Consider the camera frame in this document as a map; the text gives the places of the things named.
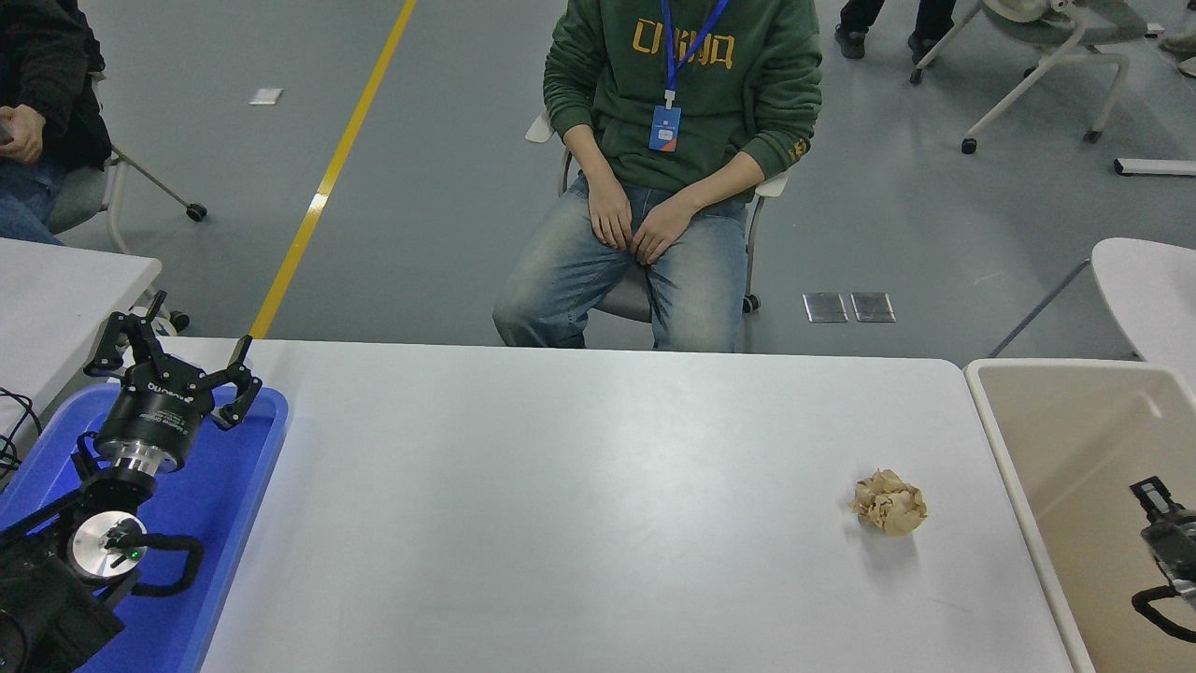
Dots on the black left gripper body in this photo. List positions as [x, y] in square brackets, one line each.
[154, 416]

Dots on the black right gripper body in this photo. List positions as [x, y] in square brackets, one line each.
[1175, 542]

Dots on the tan paper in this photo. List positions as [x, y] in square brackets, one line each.
[889, 505]

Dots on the person's hand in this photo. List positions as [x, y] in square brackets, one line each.
[21, 135]

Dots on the person's right hand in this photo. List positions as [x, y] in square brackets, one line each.
[613, 211]

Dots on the person's left hand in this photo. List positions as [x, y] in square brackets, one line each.
[665, 234]

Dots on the white caster foot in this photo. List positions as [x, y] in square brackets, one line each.
[173, 322]

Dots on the white side table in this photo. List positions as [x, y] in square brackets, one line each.
[56, 299]

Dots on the large pale bin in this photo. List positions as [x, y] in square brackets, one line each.
[1074, 439]

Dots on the blue plastic tray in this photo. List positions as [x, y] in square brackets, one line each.
[220, 523]

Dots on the grey wheeled chair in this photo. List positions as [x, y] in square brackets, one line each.
[79, 192]

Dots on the white round table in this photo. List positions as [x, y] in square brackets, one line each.
[1149, 290]

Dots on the white paper slip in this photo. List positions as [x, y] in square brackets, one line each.
[266, 95]

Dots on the white flat bar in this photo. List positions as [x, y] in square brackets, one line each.
[1159, 167]

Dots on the silver floor plate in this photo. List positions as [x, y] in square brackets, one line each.
[826, 307]
[874, 307]

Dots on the white office chair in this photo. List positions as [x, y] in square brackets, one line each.
[540, 127]

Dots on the blue id badge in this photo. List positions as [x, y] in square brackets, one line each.
[665, 129]

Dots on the white wheeled chair frame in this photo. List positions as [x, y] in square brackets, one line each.
[1046, 61]

